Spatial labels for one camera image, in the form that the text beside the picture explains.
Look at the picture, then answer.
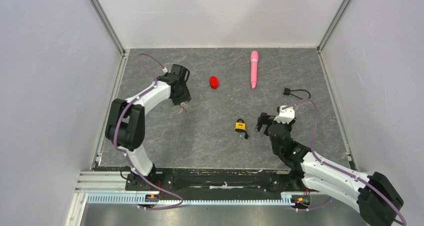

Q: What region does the metal key bunch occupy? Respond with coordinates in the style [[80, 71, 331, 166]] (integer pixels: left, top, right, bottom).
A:
[[177, 102, 192, 115]]

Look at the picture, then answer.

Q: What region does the yellow black padlock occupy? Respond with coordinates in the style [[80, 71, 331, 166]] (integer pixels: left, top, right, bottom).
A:
[[234, 118, 249, 140]]

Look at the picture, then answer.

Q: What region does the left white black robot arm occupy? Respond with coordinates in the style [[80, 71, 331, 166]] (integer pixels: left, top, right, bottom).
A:
[[104, 64, 192, 190]]

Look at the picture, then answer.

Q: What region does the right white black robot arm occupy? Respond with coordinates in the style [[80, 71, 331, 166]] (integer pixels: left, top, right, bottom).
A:
[[255, 109, 404, 226]]

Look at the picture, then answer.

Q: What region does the red cylindrical cap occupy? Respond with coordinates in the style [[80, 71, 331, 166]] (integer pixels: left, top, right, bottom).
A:
[[209, 76, 220, 90]]

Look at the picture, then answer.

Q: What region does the pink pen-shaped stick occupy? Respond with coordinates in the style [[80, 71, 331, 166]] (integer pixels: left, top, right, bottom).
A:
[[250, 50, 259, 90]]

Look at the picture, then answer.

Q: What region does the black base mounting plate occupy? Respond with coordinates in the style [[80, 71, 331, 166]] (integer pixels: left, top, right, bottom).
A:
[[125, 166, 323, 201]]

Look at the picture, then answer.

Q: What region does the black cable loop strap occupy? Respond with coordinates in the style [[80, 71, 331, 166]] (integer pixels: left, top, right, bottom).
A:
[[282, 87, 312, 101]]

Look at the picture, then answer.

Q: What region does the left aluminium frame rail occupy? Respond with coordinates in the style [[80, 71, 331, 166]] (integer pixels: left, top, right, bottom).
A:
[[89, 0, 129, 170]]

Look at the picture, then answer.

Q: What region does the aluminium frame rail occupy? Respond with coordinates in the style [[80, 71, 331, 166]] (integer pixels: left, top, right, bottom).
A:
[[89, 0, 129, 170], [316, 0, 354, 162]]

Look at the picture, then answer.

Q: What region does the white slotted cable duct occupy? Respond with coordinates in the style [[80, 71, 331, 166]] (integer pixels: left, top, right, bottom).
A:
[[86, 193, 306, 207]]

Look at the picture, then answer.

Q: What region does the right aluminium frame rail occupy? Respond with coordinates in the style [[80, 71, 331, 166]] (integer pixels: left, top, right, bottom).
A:
[[316, 0, 354, 162]]

